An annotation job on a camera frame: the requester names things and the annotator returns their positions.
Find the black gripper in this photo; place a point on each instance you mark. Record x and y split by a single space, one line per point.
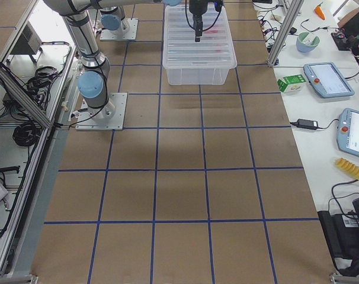
198 7

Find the clear plastic storage box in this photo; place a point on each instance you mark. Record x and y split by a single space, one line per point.
188 62

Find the grey electronics box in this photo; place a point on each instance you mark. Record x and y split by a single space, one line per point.
28 43

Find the green blue bowl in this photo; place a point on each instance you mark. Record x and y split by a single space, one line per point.
307 42

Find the green white milk carton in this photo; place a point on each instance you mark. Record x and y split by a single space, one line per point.
291 83

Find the orange toy carrot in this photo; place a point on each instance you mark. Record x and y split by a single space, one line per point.
319 11

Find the upper blue teach pendant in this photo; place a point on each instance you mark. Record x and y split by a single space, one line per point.
327 81

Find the blue teach pendant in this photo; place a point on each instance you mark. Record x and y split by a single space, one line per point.
348 131
327 81

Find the black power adapter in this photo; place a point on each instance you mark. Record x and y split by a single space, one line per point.
307 124

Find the lower blue teach pendant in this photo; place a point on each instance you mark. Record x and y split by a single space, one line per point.
348 131

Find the yellow ridged toy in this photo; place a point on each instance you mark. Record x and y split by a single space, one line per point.
348 167

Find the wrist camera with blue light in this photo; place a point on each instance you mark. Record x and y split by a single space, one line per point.
218 4

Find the aluminium frame post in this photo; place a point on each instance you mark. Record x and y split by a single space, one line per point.
289 19

